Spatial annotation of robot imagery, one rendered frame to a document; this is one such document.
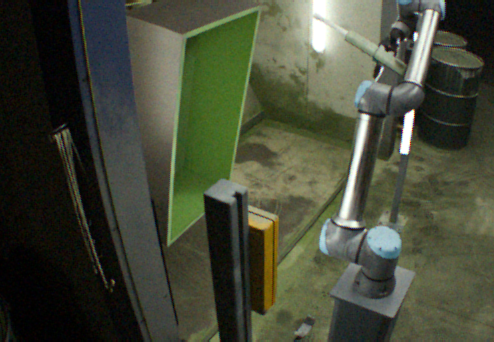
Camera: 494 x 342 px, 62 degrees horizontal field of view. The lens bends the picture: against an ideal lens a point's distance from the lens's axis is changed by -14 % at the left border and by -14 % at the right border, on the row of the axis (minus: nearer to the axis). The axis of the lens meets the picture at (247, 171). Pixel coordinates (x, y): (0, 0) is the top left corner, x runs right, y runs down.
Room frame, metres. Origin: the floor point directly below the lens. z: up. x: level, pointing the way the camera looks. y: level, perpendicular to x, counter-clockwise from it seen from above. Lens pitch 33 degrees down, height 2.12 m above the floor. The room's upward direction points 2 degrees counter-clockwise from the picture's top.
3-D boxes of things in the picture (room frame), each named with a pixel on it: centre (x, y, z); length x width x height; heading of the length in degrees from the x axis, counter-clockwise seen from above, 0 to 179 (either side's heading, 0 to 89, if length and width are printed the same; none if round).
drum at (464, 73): (3.76, -1.97, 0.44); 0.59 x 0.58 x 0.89; 160
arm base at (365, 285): (1.35, -0.55, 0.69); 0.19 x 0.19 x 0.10
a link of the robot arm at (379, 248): (1.35, -0.54, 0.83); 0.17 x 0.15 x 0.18; 58
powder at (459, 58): (3.77, -1.97, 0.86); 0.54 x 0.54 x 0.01
